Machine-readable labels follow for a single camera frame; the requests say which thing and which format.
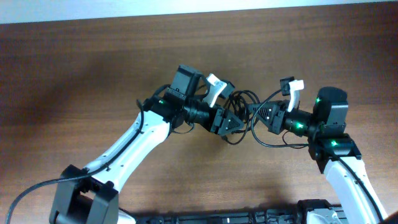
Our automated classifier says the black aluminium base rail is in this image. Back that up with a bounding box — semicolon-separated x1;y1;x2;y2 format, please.
118;198;352;224

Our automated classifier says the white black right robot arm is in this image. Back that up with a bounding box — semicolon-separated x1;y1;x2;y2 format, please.
248;86;387;223

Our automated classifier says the black cable bundle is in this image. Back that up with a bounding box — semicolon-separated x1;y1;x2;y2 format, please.
222;90;261;146

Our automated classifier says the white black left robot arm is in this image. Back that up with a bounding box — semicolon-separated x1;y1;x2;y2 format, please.
49;65;243;224

